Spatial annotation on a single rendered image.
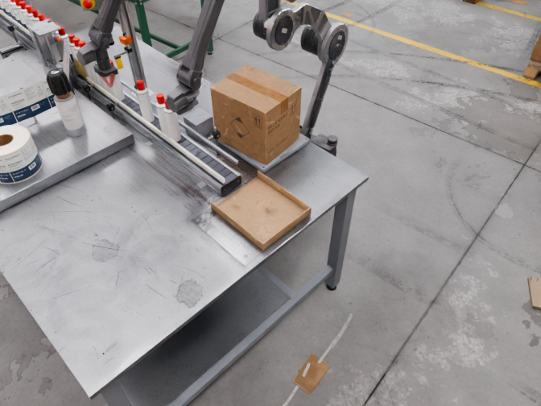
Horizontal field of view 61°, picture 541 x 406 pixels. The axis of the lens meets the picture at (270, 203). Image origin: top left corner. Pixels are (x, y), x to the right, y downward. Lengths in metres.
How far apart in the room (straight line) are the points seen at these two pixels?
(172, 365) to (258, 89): 1.24
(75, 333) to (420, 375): 1.58
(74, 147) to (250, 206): 0.85
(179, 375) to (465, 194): 2.14
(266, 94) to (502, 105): 2.70
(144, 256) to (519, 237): 2.27
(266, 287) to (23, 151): 1.23
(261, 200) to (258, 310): 0.63
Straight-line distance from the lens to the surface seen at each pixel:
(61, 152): 2.20
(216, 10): 1.71
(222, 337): 2.20
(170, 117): 2.02
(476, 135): 3.84
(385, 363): 2.44
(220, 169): 1.93
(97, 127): 2.29
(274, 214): 1.80
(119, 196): 1.98
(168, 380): 2.15
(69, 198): 2.04
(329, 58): 2.80
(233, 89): 1.96
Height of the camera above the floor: 2.16
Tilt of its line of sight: 46 degrees down
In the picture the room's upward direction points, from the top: straight up
